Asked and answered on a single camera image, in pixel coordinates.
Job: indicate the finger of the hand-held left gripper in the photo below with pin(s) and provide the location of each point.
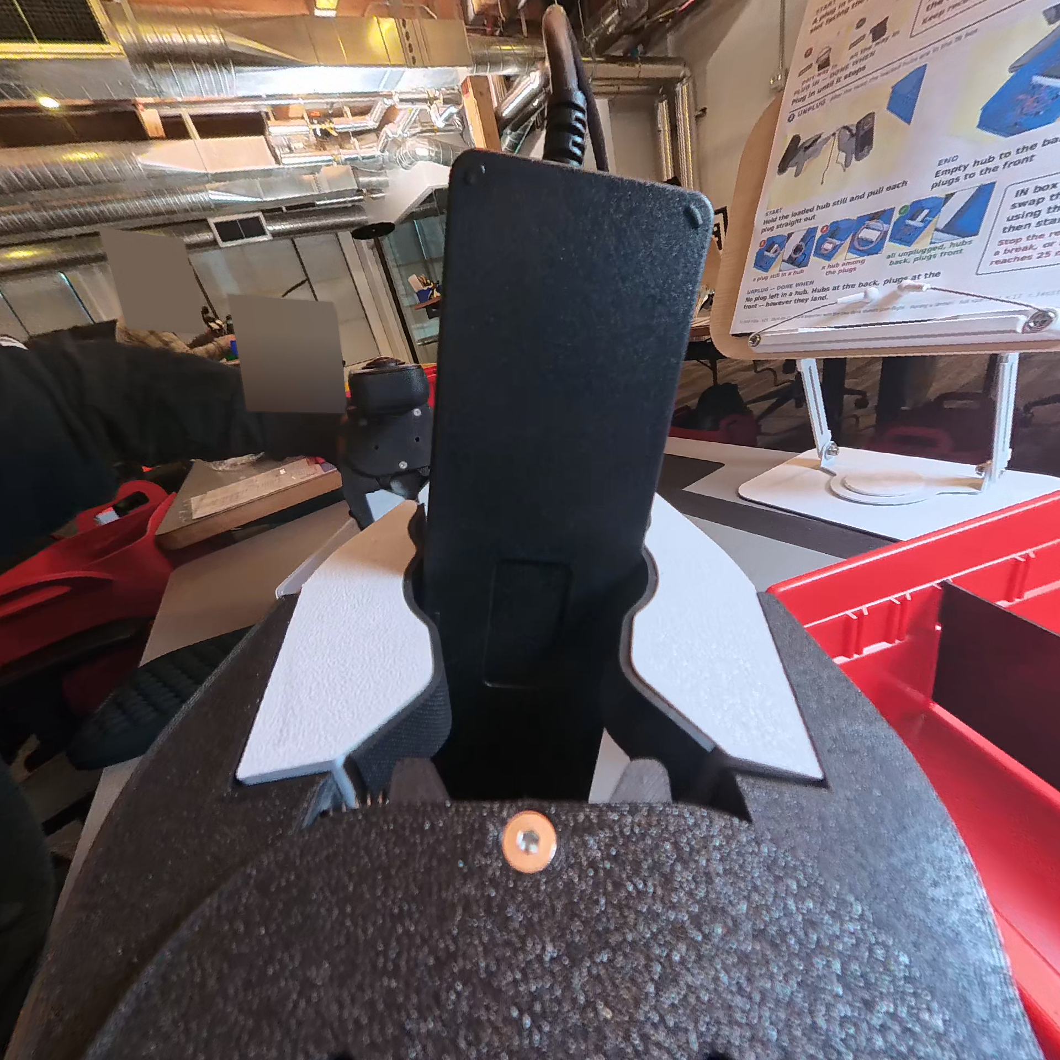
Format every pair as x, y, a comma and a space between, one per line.
389, 501

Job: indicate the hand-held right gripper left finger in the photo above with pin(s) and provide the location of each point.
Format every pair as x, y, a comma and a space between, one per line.
339, 662

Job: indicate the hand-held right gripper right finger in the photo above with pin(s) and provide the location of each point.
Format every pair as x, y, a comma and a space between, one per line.
712, 654

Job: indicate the black usb hub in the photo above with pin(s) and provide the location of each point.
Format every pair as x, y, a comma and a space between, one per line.
563, 373

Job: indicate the person's left forearm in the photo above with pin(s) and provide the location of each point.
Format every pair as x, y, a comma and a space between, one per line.
124, 414

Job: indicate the wooden board with papers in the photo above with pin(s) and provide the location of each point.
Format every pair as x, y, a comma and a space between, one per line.
248, 497

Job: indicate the red plastic bin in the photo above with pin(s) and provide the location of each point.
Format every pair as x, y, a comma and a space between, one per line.
911, 745

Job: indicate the white vent grille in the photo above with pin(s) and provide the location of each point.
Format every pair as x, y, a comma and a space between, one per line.
238, 228

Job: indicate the black bin divider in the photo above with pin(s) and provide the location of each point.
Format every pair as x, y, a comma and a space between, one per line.
994, 679

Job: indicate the wooden book stand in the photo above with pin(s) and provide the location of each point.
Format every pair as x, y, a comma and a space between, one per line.
741, 273

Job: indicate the printed instruction sheet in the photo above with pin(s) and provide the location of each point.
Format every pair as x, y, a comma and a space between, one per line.
911, 166

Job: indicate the silver air duct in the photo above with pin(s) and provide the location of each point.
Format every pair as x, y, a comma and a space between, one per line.
124, 178
207, 41

